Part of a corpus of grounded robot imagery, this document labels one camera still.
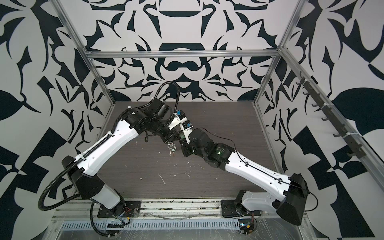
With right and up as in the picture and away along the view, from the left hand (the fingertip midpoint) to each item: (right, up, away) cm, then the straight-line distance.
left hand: (180, 134), depth 71 cm
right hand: (+1, -2, +1) cm, 3 cm away
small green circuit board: (+31, -43, 0) cm, 53 cm away
